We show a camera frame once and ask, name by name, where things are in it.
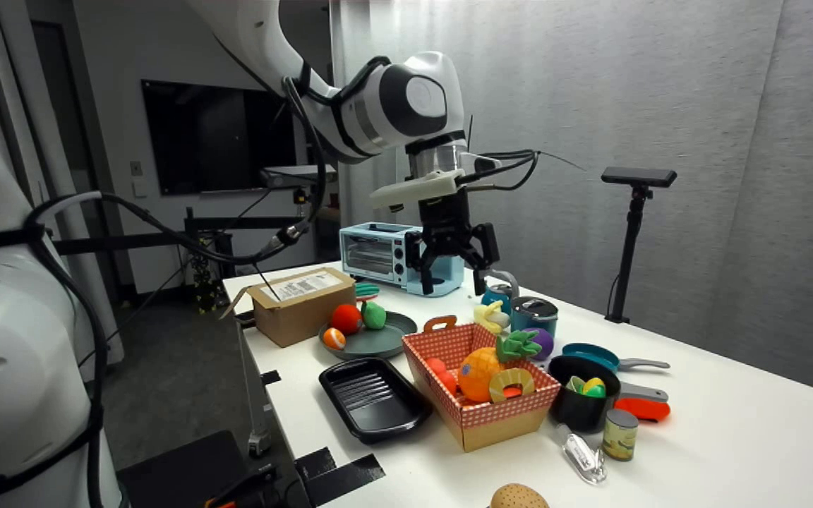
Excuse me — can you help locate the small tin can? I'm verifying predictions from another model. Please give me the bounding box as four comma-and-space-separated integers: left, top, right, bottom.
600, 405, 640, 461

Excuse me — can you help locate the black oven tray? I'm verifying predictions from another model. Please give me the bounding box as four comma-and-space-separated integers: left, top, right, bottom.
315, 358, 435, 446

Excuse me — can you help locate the teal toy pan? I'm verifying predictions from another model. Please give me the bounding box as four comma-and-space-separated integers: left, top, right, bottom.
559, 340, 672, 374

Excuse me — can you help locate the yellow pineapple slice toy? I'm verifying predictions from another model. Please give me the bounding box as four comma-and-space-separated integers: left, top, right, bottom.
485, 364, 540, 405

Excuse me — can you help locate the orange pineapple plush toy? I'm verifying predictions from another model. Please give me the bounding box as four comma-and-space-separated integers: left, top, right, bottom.
455, 329, 544, 405

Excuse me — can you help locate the light blue toaster oven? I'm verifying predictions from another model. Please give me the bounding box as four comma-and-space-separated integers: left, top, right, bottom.
336, 220, 466, 298

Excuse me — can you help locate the black bowl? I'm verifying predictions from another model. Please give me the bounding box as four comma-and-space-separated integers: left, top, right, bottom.
544, 353, 623, 433

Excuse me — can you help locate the orange slice plush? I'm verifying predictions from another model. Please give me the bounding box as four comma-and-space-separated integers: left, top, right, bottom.
319, 323, 349, 353

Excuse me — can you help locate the clear plastic wrapper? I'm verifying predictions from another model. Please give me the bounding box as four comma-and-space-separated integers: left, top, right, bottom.
562, 432, 610, 484

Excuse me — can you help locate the green yellow plush toy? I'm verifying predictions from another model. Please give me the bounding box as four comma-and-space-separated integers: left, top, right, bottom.
564, 373, 610, 399

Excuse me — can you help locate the red toy plate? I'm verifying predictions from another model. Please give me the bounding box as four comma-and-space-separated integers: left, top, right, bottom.
612, 392, 675, 423

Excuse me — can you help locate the orange checkered cardboard box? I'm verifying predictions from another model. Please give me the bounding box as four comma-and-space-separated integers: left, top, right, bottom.
400, 312, 564, 452

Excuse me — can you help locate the black camera bar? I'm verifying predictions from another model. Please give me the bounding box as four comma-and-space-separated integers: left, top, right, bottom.
599, 162, 681, 188

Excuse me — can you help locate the brown cardboard box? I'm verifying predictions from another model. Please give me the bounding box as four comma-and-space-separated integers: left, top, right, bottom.
245, 264, 357, 350

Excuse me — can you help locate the teal toy kettle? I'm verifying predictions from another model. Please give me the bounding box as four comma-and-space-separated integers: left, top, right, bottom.
477, 267, 521, 319

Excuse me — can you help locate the black wall monitor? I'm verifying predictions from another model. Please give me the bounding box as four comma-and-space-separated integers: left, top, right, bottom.
137, 76, 300, 196

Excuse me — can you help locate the green plush ball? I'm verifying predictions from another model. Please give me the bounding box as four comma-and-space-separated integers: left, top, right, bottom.
360, 298, 389, 333

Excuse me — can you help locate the purple plush fruit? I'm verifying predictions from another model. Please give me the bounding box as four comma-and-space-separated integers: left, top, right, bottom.
524, 323, 555, 361

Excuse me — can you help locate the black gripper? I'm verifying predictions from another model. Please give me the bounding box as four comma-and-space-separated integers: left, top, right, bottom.
404, 188, 503, 295

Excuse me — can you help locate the teal pot with lid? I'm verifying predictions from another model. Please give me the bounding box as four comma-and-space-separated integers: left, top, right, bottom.
509, 292, 562, 336

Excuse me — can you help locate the red tomato plush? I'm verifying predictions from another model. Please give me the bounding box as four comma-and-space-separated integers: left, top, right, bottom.
326, 302, 367, 336

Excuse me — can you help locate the black metal rail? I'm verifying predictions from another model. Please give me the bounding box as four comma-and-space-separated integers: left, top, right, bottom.
48, 215, 308, 257

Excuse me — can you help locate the toy burger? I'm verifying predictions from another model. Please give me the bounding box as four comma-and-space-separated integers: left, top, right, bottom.
489, 478, 554, 508

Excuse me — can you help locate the grey plate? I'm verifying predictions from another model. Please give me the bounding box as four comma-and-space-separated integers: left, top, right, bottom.
319, 306, 421, 361

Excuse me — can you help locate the black tripod stand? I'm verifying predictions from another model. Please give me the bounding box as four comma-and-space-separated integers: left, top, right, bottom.
603, 179, 657, 323

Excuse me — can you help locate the yellow banana plush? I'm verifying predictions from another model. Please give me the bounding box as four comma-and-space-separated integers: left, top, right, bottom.
472, 298, 514, 337

